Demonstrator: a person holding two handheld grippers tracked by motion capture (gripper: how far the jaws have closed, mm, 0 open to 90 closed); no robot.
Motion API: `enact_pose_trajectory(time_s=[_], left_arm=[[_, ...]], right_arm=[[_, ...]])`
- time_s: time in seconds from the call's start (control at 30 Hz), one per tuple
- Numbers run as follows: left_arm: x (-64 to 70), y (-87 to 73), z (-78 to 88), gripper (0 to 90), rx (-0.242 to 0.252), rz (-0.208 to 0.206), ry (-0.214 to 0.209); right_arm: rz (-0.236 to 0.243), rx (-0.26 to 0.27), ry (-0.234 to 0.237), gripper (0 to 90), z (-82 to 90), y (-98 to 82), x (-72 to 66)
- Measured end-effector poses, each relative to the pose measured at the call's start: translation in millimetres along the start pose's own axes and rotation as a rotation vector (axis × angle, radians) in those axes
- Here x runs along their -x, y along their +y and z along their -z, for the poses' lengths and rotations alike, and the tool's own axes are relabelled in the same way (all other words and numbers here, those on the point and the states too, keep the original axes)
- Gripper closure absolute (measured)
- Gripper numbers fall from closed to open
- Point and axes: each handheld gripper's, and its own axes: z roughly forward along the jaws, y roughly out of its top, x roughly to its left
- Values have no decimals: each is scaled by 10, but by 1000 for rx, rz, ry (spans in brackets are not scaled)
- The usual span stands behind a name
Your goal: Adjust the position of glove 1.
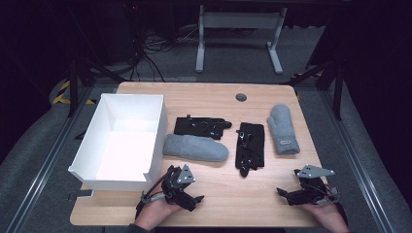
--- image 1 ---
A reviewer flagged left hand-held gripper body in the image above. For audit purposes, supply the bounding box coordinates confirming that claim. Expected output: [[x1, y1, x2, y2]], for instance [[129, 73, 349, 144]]
[[160, 163, 197, 212]]

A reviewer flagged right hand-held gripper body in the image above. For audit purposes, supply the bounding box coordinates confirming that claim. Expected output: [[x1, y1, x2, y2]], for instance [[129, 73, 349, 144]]
[[287, 164, 339, 206]]

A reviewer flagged grey mitten with label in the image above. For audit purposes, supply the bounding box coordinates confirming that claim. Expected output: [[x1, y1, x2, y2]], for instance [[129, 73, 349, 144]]
[[266, 103, 301, 155]]

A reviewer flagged plain grey knitted mitten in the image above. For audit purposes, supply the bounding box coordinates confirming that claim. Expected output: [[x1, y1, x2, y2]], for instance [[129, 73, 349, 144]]
[[162, 133, 230, 163]]

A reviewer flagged white box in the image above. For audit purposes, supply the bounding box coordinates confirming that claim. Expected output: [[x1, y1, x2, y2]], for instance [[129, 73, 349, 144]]
[[67, 92, 169, 192]]

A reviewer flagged person's right hand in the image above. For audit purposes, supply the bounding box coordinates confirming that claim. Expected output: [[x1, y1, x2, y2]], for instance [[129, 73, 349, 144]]
[[300, 202, 350, 233]]

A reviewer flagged person's left hand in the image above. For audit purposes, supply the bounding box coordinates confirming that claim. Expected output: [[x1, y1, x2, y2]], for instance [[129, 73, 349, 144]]
[[134, 197, 183, 231]]

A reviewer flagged black glove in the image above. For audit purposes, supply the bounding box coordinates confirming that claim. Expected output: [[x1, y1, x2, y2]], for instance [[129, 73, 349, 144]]
[[173, 114, 233, 141], [234, 121, 266, 179]]

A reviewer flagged black metal stand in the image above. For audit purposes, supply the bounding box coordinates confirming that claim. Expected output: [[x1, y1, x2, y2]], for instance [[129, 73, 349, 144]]
[[66, 56, 128, 118], [281, 59, 345, 121]]

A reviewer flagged yellow black floor tape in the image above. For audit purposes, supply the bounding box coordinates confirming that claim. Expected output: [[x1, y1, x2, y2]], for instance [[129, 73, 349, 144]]
[[51, 80, 97, 106]]

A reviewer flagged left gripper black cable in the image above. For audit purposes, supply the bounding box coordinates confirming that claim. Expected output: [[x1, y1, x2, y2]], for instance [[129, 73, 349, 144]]
[[135, 168, 174, 218]]

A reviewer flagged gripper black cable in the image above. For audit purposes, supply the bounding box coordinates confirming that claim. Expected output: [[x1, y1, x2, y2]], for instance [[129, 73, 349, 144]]
[[324, 185, 350, 226], [135, 168, 174, 218]]

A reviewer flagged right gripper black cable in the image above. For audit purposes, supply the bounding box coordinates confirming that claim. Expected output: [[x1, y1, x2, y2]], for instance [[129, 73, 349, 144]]
[[324, 185, 350, 226]]

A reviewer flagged tangle of black cables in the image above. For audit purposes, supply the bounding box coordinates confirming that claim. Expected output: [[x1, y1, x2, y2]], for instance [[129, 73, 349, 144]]
[[122, 2, 202, 82]]

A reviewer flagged white metal table frame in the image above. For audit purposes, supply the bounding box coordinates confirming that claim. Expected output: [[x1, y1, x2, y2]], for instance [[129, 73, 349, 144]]
[[194, 4, 289, 75]]

